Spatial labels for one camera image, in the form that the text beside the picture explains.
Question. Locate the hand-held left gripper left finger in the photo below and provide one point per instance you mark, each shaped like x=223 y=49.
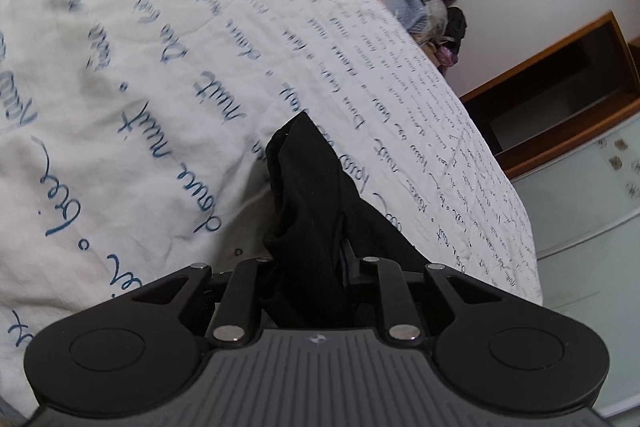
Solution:
x=245 y=292

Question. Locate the wooden framed cabinet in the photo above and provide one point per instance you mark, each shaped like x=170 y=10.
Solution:
x=550 y=57

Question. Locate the frosted glass wardrobe door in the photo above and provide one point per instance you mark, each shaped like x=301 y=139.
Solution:
x=590 y=232

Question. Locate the white script-print bed sheet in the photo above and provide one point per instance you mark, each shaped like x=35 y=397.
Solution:
x=175 y=57

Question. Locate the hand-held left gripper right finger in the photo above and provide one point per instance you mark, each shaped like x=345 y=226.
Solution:
x=387 y=297

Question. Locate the black pants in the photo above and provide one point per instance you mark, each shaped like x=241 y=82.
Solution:
x=305 y=207

